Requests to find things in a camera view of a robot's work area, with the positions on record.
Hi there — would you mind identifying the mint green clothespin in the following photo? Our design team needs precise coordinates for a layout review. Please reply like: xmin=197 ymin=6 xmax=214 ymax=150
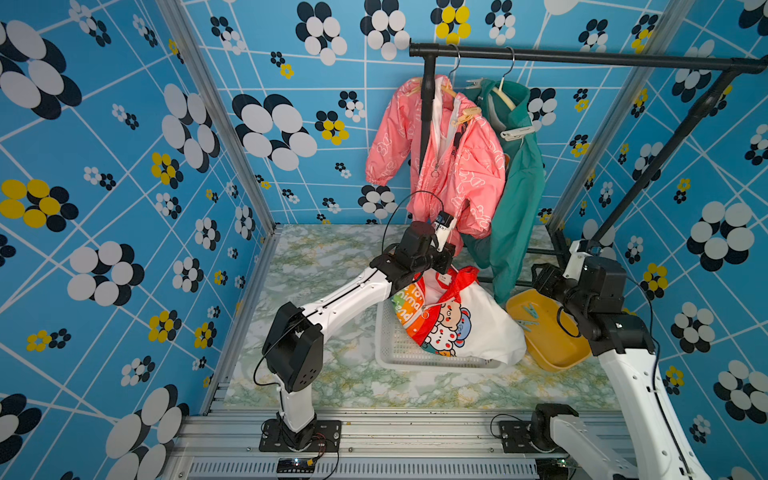
xmin=522 ymin=304 xmax=539 ymax=319

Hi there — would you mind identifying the white red cartoon jacket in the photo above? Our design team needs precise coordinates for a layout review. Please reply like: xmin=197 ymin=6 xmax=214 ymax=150
xmin=392 ymin=266 xmax=527 ymax=365

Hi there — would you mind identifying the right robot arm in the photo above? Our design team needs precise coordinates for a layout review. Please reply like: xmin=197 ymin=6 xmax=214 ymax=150
xmin=529 ymin=252 xmax=708 ymax=479

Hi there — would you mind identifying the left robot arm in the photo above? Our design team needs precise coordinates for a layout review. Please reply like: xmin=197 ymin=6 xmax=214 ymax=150
xmin=262 ymin=212 xmax=457 ymax=437

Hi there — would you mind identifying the white hanger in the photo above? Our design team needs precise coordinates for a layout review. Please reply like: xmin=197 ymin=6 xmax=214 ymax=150
xmin=479 ymin=46 xmax=523 ymax=112

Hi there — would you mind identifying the wooden hanger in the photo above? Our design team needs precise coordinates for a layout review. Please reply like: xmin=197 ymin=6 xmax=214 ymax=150
xmin=406 ymin=42 xmax=499 ymax=137

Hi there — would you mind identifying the yellow plastic tray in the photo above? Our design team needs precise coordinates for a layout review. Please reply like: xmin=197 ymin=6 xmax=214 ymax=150
xmin=506 ymin=289 xmax=592 ymax=372

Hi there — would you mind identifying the pink jacket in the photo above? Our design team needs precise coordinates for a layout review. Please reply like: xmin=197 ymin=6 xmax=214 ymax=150
xmin=366 ymin=78 xmax=505 ymax=251

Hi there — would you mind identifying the white plastic basket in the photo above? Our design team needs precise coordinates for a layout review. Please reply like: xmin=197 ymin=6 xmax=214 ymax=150
xmin=375 ymin=301 xmax=506 ymax=374

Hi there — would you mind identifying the white clothespin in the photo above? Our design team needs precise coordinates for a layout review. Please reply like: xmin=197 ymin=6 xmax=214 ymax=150
xmin=500 ymin=125 xmax=536 ymax=142

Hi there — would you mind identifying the green jacket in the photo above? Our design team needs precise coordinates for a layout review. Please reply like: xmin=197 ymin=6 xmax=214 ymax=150
xmin=463 ymin=79 xmax=545 ymax=305

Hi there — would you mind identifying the small black electronics board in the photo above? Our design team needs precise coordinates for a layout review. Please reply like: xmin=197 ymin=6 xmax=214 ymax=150
xmin=276 ymin=457 xmax=317 ymax=477

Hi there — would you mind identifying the black clothes rack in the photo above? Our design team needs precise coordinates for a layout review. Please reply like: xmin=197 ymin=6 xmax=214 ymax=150
xmin=409 ymin=42 xmax=767 ymax=253

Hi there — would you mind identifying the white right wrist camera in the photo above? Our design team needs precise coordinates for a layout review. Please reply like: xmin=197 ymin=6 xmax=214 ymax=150
xmin=563 ymin=240 xmax=590 ymax=282

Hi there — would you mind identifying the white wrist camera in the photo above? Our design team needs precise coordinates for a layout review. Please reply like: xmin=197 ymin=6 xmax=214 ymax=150
xmin=433 ymin=211 xmax=456 ymax=252
xmin=563 ymin=240 xmax=590 ymax=282

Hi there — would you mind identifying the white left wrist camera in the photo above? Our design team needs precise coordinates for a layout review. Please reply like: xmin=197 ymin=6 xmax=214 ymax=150
xmin=433 ymin=211 xmax=456 ymax=252

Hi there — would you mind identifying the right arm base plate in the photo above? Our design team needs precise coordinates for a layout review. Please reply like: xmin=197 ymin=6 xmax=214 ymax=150
xmin=497 ymin=420 xmax=566 ymax=455

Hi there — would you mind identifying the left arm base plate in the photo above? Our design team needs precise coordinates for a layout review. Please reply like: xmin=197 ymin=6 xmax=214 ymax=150
xmin=258 ymin=418 xmax=342 ymax=453

